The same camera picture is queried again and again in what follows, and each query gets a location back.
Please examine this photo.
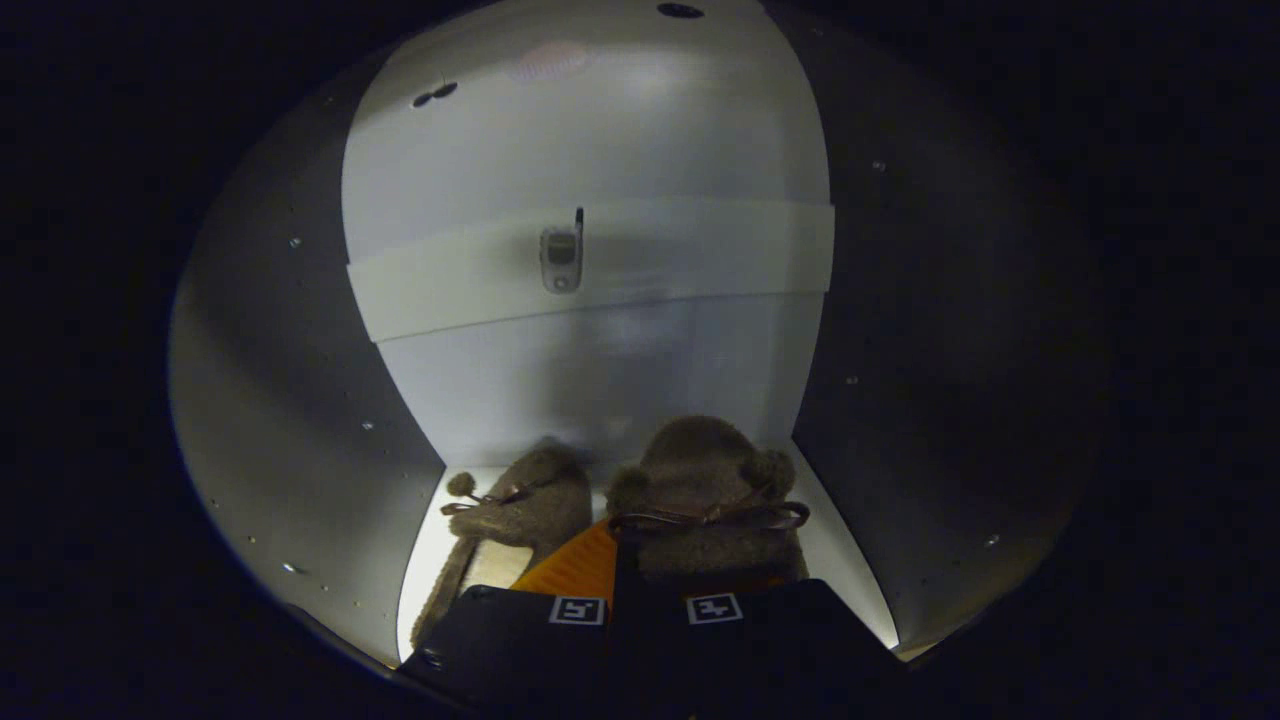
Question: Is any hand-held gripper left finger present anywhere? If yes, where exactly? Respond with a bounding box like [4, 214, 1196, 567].
[400, 515, 617, 720]

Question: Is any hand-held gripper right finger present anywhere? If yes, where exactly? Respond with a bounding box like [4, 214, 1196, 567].
[613, 525, 906, 720]

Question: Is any white cabinet shelf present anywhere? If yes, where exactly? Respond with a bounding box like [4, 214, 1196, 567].
[347, 197, 836, 344]

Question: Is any dark grey shoe cabinet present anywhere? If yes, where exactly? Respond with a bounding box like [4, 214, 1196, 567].
[168, 0, 1101, 669]

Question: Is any brown fluffy slipper shoe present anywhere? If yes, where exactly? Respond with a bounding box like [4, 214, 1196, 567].
[410, 445, 593, 651]
[605, 415, 811, 588]

